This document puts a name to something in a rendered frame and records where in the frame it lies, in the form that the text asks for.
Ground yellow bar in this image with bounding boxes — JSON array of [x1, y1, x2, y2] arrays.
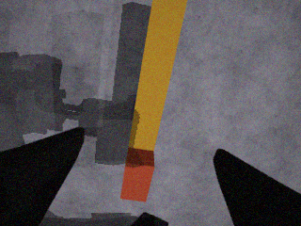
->
[[120, 0, 187, 202]]

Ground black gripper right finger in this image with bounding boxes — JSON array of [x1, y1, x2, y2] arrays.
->
[[213, 149, 301, 226]]

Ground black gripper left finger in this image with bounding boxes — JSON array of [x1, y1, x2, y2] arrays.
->
[[0, 127, 85, 226]]

